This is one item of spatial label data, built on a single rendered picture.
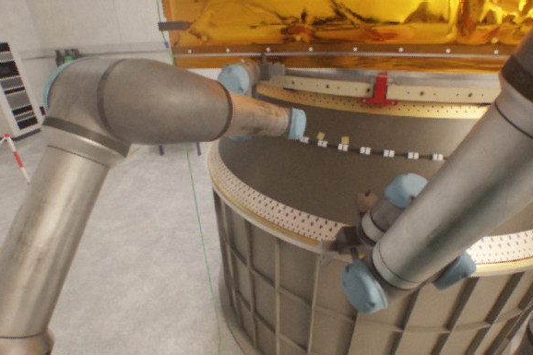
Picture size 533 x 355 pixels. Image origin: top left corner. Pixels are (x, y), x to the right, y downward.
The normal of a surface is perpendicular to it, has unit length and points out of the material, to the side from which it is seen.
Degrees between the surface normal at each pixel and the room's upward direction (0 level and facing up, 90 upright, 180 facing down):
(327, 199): 62
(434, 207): 87
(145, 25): 90
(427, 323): 90
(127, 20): 90
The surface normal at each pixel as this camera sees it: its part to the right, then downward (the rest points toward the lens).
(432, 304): -0.10, 0.47
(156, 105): 0.34, 0.25
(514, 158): -0.74, 0.43
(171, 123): 0.37, 0.60
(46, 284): 0.89, 0.18
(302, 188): -0.53, -0.06
